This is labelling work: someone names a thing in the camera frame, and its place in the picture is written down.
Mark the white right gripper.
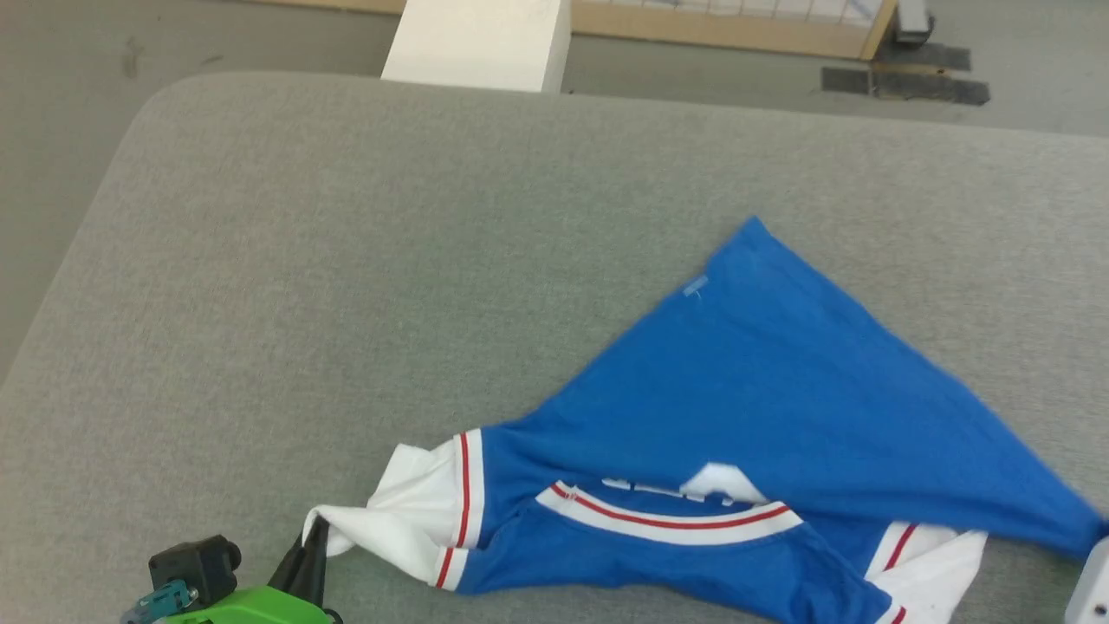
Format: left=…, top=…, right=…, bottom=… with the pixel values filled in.
left=1064, top=536, right=1109, bottom=624

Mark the lemon print grid panel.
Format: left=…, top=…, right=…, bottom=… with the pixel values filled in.
left=251, top=0, right=899, bottom=62

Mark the grey fabric sofa cushion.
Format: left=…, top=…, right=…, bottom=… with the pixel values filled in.
left=0, top=72, right=1109, bottom=624

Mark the black floor tape patch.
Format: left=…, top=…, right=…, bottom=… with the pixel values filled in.
left=873, top=42, right=973, bottom=73
left=820, top=67, right=991, bottom=107

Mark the grey metal panel foot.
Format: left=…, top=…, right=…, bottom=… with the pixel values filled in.
left=894, top=0, right=935, bottom=46

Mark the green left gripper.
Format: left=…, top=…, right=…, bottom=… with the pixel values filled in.
left=165, top=517, right=343, bottom=624

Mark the left teal plug black cable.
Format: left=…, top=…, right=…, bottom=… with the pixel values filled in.
left=120, top=579, right=198, bottom=624

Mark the white box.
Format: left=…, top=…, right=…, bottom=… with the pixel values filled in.
left=381, top=0, right=573, bottom=94

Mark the blue and white jersey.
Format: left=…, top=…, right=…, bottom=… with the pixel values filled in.
left=303, top=217, right=1109, bottom=624

